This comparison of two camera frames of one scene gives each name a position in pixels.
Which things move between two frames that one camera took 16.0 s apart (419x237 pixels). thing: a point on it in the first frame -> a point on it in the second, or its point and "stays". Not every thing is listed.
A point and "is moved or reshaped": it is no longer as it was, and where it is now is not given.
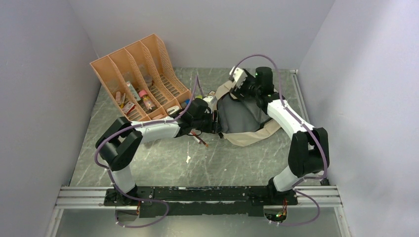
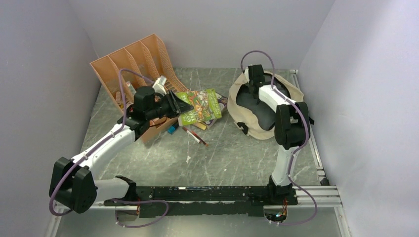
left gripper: (213, 127) -> (177, 105)
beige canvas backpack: (241, 123) is moved or reshaped
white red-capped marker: (192, 133) stays
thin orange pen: (201, 140) stays
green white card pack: (134, 93) stays
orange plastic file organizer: (143, 81) stays
